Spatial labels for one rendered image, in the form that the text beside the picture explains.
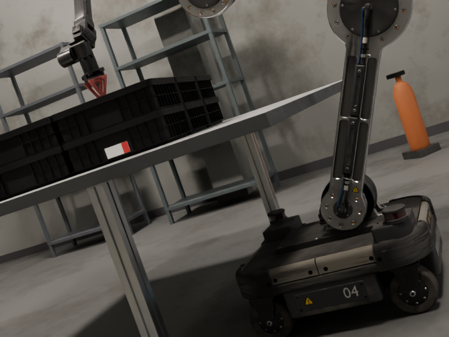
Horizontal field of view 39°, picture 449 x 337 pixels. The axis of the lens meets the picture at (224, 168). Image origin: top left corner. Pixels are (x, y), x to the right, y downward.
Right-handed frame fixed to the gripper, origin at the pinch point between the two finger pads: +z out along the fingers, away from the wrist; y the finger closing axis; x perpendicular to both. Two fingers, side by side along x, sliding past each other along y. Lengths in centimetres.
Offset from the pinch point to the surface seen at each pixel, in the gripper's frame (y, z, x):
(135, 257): 33, 52, -18
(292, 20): -246, -25, 250
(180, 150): 61, 25, -2
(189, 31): -284, -48, 172
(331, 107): -239, 57, 252
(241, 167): -285, 79, 173
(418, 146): -128, 96, 234
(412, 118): -126, 76, 236
